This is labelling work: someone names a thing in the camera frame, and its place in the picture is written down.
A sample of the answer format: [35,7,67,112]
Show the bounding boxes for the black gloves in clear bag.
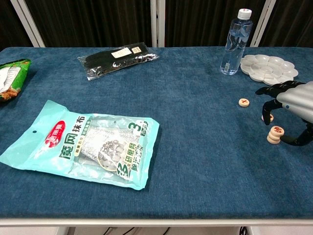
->
[77,42,160,81]

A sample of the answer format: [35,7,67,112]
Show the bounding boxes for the blue fabric tablecloth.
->
[0,47,313,220]

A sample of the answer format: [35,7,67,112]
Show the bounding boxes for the white flower-shaped paint palette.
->
[240,54,299,86]

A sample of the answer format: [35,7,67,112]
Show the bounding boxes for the green snack bag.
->
[0,58,32,103]

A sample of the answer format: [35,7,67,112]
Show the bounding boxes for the clear plastic water bottle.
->
[220,8,254,76]

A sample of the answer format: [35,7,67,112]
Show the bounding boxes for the teal dishcloth package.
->
[0,99,160,191]

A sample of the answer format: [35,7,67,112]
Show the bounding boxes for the black pleated curtain panel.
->
[165,0,267,47]
[259,0,313,47]
[24,0,152,47]
[0,0,34,49]

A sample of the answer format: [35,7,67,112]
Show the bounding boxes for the white table frame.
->
[0,217,313,235]

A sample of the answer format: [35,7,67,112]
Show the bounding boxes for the white partition frame post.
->
[249,0,277,47]
[150,0,166,47]
[9,0,46,47]

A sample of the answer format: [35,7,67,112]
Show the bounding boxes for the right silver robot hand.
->
[255,80,313,147]

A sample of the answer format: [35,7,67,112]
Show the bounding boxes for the chess piece red general character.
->
[269,125,286,138]

